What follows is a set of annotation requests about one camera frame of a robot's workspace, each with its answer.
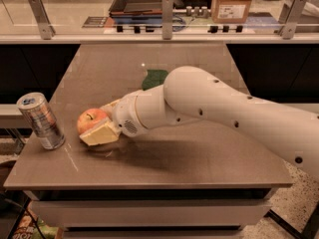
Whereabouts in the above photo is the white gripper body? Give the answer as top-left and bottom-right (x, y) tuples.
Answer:
(113, 91), (149, 137)

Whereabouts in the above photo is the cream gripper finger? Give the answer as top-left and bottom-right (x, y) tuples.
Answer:
(80, 118), (122, 146)
(101, 100), (120, 118)

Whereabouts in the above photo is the red apple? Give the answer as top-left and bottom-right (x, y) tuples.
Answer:
(77, 108), (108, 134)

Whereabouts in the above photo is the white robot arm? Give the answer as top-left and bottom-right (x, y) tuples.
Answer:
(77, 66), (319, 178)

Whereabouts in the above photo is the silver redbull can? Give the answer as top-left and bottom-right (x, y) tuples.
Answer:
(16, 92), (65, 150)

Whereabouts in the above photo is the green and yellow sponge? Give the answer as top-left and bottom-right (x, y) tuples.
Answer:
(142, 69), (168, 91)

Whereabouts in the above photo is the white table drawer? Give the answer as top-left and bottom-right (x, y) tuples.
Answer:
(31, 199), (270, 228)

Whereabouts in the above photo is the dark orange-rimmed tray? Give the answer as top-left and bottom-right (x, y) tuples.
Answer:
(109, 0), (162, 16)

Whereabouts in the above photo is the snack bag on floor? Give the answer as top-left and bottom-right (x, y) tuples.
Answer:
(10, 211), (62, 239)

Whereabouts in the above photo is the left metal railing post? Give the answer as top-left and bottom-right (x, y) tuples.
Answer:
(28, 0), (55, 40)

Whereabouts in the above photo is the metal railing post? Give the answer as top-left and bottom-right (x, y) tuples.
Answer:
(161, 0), (173, 40)
(279, 0), (307, 40)
(28, 0), (55, 40)

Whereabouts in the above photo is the middle metal railing post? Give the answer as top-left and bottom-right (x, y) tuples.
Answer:
(161, 0), (173, 40)

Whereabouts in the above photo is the right metal railing post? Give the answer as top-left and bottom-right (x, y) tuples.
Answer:
(279, 0), (307, 40)

